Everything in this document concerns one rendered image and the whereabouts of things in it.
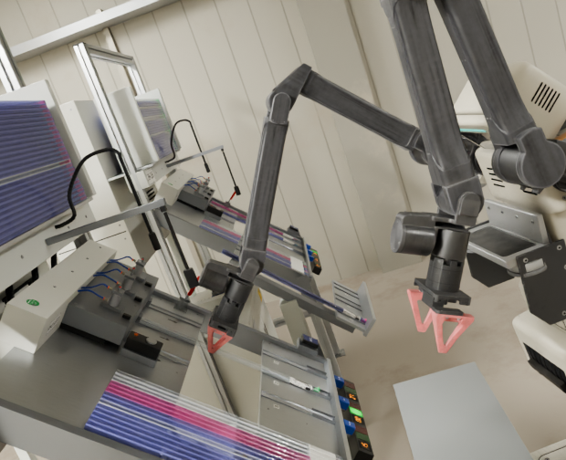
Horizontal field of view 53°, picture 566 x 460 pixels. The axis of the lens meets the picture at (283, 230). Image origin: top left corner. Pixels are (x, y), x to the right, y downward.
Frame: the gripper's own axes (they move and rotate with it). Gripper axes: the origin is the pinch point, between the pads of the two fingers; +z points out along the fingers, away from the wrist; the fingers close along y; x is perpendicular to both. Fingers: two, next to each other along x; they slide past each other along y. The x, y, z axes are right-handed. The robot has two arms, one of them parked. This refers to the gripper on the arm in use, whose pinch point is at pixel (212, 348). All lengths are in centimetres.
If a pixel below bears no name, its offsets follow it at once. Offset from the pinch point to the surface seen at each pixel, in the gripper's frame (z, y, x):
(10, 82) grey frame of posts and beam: -37, -22, -75
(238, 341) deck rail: 4.1, -19.1, 7.7
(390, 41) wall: -130, -283, 47
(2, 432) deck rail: 4, 49, -29
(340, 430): -1.2, 16.6, 32.9
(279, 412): 0.6, 15.8, 18.7
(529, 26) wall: -177, -277, 129
